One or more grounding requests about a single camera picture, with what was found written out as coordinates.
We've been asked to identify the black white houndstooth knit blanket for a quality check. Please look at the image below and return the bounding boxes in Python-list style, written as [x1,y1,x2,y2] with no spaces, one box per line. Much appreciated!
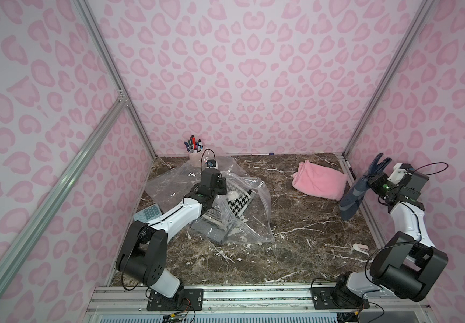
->
[203,190,255,230]

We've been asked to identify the clear plastic vacuum bag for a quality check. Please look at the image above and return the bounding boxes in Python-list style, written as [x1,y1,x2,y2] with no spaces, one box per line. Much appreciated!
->
[146,149,274,244]

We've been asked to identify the navy plaid blanket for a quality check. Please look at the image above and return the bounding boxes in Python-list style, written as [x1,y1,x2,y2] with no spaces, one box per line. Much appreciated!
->
[339,153,392,221]

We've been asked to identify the pink fluffy blanket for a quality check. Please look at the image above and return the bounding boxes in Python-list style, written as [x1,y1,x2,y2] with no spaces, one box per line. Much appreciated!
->
[292,160,347,201]

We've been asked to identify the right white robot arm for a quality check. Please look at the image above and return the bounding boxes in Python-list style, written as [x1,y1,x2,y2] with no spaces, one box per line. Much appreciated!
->
[331,163,449,308]

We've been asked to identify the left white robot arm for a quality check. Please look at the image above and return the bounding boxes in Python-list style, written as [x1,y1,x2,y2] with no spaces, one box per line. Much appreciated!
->
[115,168,227,301]

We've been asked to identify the pink pen cup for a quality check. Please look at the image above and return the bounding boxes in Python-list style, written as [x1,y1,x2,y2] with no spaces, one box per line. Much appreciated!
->
[188,149,204,168]

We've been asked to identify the red marker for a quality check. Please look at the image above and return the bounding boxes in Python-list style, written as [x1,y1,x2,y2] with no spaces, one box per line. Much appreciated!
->
[191,135,197,153]

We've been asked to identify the small white pink clip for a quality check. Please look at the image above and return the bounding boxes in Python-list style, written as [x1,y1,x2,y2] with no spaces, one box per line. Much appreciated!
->
[351,244,370,256]

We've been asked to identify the light blue calculator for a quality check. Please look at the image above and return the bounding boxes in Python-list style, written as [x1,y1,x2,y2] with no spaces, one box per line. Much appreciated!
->
[134,204,162,223]

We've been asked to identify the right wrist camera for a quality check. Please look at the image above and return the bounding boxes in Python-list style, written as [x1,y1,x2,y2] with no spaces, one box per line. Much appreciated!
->
[388,163,407,184]

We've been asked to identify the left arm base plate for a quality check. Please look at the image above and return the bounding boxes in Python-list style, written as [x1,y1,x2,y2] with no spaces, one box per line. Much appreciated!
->
[147,288,204,312]

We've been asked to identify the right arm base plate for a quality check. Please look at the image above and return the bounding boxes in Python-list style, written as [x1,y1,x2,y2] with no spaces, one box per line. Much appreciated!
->
[310,286,370,311]

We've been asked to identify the aluminium front rail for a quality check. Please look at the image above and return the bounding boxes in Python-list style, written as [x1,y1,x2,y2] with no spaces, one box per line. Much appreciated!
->
[82,283,437,322]

